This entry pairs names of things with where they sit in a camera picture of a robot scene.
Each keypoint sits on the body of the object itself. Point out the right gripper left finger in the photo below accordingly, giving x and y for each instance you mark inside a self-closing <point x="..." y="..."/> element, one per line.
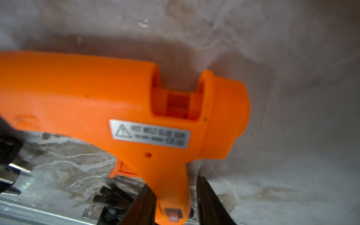
<point x="142" y="210"/>

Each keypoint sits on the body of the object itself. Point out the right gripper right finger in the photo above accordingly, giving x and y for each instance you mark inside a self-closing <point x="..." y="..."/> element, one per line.
<point x="210" y="209"/>

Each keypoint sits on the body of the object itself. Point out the orange hot glue gun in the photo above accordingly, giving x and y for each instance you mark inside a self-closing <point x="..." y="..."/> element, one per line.
<point x="121" y="107"/>

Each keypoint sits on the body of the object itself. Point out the aluminium mounting rail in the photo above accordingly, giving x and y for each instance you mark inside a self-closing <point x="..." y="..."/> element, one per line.
<point x="16" y="213"/>

